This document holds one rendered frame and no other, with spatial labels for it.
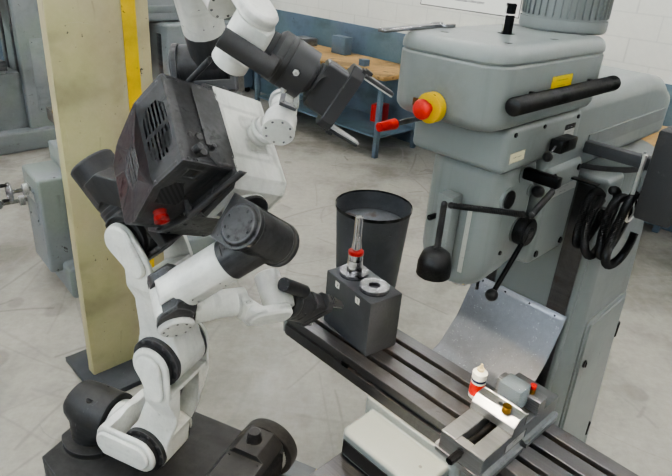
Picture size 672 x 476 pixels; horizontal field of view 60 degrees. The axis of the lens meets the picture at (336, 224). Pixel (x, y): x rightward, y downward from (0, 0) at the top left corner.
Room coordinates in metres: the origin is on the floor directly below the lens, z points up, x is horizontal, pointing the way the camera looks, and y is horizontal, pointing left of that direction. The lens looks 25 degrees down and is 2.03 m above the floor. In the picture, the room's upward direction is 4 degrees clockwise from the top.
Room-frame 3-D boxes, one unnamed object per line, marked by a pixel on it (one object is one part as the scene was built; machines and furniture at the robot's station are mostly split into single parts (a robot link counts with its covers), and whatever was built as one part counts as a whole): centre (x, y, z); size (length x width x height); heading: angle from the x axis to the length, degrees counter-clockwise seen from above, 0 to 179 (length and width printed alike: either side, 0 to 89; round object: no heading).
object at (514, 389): (1.16, -0.48, 1.05); 0.06 x 0.05 x 0.06; 44
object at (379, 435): (1.30, -0.33, 0.80); 0.50 x 0.35 x 0.12; 136
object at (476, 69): (1.31, -0.34, 1.81); 0.47 x 0.26 x 0.16; 136
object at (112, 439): (1.31, 0.52, 0.68); 0.21 x 0.20 x 0.13; 68
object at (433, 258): (1.08, -0.21, 1.45); 0.07 x 0.07 x 0.06
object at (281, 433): (1.45, 0.17, 0.50); 0.20 x 0.05 x 0.20; 68
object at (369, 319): (1.52, -0.10, 1.04); 0.22 x 0.12 x 0.20; 37
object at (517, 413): (1.12, -0.43, 1.03); 0.12 x 0.06 x 0.04; 44
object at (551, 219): (1.44, -0.46, 1.47); 0.24 x 0.19 x 0.26; 46
